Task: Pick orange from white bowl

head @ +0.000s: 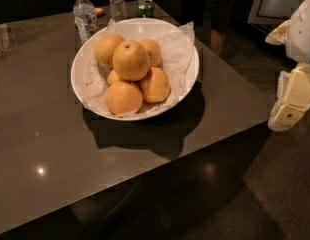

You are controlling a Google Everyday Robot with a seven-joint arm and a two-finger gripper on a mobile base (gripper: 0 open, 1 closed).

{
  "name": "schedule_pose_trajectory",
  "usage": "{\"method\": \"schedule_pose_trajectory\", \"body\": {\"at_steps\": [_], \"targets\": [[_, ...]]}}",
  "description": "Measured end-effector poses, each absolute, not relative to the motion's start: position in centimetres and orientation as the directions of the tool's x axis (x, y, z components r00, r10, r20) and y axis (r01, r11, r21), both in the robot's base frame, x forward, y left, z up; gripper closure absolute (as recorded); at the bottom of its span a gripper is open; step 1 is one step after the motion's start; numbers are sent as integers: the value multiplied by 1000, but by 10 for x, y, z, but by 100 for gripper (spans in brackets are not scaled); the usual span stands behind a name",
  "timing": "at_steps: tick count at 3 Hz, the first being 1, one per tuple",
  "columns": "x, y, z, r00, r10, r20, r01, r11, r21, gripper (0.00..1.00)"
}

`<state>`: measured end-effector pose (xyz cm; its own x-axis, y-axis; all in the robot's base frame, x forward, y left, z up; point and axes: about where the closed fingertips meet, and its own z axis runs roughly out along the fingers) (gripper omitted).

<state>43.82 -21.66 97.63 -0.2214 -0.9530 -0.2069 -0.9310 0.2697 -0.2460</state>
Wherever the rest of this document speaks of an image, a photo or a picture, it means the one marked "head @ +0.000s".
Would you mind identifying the small hidden orange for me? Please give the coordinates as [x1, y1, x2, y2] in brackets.
[107, 70, 120, 85]

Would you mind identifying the white bowl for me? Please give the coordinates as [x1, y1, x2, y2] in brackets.
[70, 17, 200, 122]

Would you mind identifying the water bottle white cap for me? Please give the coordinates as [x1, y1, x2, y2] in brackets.
[73, 0, 99, 43]

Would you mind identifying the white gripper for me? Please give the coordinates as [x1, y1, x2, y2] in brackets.
[265, 0, 310, 131]

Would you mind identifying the bread roll behind bottle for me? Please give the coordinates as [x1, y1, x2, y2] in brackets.
[74, 7, 104, 26]

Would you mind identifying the green drink can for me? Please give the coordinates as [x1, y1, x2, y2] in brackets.
[137, 0, 154, 18]

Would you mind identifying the white paper liner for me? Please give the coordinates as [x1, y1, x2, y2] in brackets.
[82, 19, 196, 119]

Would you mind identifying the clear glass tumbler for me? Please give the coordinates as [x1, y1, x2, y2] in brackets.
[0, 24, 17, 55]

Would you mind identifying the person's leg in background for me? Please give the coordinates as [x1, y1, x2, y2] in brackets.
[210, 0, 234, 56]

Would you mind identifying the framed white board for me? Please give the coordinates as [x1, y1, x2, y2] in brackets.
[248, 0, 304, 25]

